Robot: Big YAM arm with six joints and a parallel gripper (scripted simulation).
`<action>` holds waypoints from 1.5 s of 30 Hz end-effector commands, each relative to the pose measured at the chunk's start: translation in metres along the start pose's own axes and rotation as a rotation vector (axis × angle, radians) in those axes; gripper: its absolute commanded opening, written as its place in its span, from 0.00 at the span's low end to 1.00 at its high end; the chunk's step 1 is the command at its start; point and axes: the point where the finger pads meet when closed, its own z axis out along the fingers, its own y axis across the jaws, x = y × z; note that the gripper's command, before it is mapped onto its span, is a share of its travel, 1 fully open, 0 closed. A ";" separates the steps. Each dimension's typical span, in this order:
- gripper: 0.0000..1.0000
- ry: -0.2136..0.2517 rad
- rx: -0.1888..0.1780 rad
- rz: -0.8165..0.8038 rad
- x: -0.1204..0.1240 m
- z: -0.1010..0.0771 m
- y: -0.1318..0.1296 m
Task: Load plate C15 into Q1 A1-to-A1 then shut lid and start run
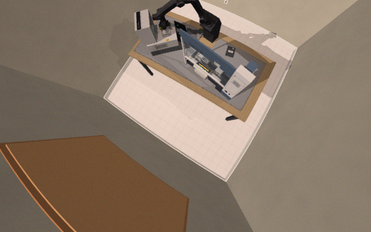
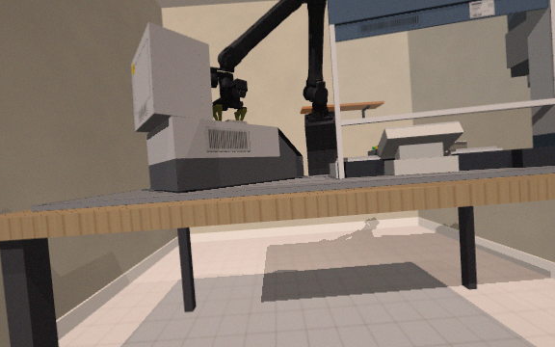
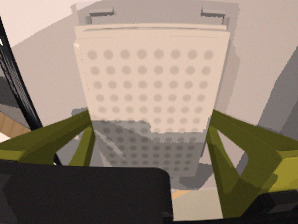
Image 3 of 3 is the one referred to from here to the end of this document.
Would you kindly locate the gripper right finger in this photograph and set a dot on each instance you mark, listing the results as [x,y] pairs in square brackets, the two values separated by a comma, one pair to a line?
[272,163]

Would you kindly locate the white well plate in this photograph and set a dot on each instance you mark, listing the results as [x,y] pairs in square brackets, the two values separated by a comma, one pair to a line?
[150,89]

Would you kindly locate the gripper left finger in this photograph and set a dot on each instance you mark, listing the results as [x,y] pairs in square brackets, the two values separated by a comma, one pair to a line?
[39,146]

